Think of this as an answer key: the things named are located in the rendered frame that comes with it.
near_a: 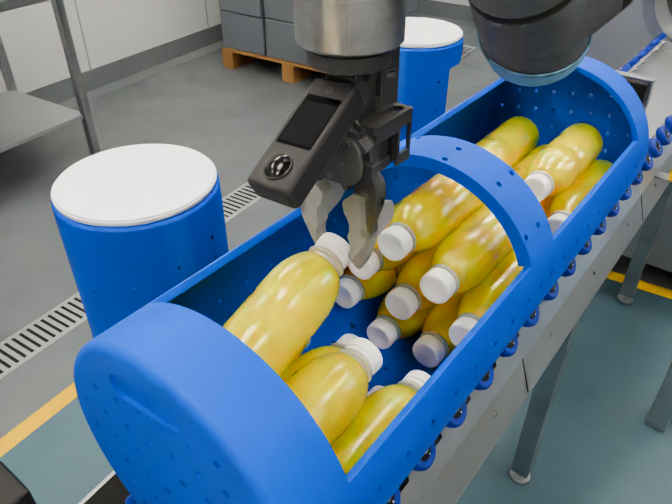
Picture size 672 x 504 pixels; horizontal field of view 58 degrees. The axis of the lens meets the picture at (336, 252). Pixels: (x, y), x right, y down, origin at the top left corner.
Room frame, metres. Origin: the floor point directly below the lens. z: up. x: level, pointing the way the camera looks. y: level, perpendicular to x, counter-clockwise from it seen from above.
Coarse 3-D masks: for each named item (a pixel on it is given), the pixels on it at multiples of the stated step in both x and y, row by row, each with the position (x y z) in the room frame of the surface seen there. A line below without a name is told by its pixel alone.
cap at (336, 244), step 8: (328, 232) 0.50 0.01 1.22; (320, 240) 0.49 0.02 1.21; (328, 240) 0.49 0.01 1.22; (336, 240) 0.48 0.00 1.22; (344, 240) 0.49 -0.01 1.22; (328, 248) 0.48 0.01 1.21; (336, 248) 0.48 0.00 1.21; (344, 248) 0.48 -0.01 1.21; (344, 256) 0.48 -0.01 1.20; (344, 264) 0.47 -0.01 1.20
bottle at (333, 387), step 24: (312, 360) 0.40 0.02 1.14; (336, 360) 0.40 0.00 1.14; (360, 360) 0.41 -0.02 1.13; (288, 384) 0.37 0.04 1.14; (312, 384) 0.36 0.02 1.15; (336, 384) 0.37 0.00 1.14; (360, 384) 0.38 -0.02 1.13; (312, 408) 0.34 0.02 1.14; (336, 408) 0.35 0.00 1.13; (360, 408) 0.37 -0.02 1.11; (336, 432) 0.34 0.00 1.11
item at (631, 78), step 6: (618, 72) 1.33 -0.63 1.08; (624, 72) 1.33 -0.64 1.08; (630, 78) 1.31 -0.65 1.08; (636, 78) 1.30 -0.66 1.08; (642, 78) 1.30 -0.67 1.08; (648, 78) 1.30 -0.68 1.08; (654, 78) 1.30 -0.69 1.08; (630, 84) 1.29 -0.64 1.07; (636, 84) 1.28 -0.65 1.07; (642, 84) 1.28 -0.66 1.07; (648, 84) 1.28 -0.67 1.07; (636, 90) 1.28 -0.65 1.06; (642, 90) 1.28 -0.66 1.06; (648, 90) 1.28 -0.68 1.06; (612, 96) 1.31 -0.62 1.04; (642, 96) 1.27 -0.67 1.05; (648, 96) 1.28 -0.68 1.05; (642, 102) 1.27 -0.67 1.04; (648, 102) 1.29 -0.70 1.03
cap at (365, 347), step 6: (354, 342) 0.43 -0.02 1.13; (360, 342) 0.43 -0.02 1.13; (366, 342) 0.43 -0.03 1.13; (354, 348) 0.42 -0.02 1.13; (360, 348) 0.42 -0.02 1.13; (366, 348) 0.42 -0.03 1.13; (372, 348) 0.43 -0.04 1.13; (366, 354) 0.42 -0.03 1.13; (372, 354) 0.42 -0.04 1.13; (378, 354) 0.42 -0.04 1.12; (372, 360) 0.42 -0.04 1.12; (378, 360) 0.42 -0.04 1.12; (372, 366) 0.41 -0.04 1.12; (378, 366) 0.42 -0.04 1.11; (372, 372) 0.41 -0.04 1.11
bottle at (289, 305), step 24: (288, 264) 0.45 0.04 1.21; (312, 264) 0.45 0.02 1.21; (336, 264) 0.47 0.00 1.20; (264, 288) 0.43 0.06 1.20; (288, 288) 0.42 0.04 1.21; (312, 288) 0.43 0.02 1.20; (336, 288) 0.45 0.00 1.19; (240, 312) 0.41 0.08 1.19; (264, 312) 0.40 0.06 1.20; (288, 312) 0.40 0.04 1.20; (312, 312) 0.41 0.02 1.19; (240, 336) 0.38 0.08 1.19; (264, 336) 0.38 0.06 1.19; (288, 336) 0.39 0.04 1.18; (264, 360) 0.37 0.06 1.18; (288, 360) 0.38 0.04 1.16
